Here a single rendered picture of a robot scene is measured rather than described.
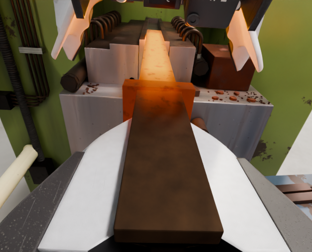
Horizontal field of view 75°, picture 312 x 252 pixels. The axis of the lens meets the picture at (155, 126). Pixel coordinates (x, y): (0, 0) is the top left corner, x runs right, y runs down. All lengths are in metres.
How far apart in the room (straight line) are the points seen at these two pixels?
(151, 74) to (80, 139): 0.28
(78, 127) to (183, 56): 0.24
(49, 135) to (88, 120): 0.34
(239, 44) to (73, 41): 0.13
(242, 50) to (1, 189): 0.60
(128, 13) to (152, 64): 0.68
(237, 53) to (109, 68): 0.27
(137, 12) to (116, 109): 0.55
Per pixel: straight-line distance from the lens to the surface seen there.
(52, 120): 0.68
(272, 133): 0.74
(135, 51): 0.39
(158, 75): 0.17
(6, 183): 0.66
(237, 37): 0.18
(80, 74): 0.39
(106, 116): 0.38
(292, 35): 0.62
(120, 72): 0.40
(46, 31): 0.58
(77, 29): 0.18
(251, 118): 0.41
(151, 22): 0.78
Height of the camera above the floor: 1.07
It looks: 33 degrees down
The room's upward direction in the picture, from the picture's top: 5 degrees clockwise
